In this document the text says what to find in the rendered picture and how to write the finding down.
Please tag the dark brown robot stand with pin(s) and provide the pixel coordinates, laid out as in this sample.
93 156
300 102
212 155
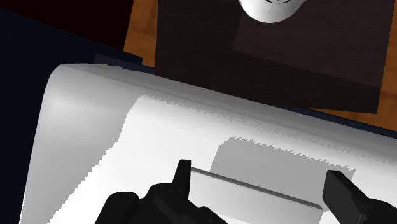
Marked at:
201 46

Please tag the white flat rectangular slab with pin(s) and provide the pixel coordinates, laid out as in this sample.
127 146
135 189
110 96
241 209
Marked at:
248 201

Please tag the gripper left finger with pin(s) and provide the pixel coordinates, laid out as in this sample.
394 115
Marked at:
161 204

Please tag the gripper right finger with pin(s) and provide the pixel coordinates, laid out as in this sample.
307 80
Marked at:
350 201

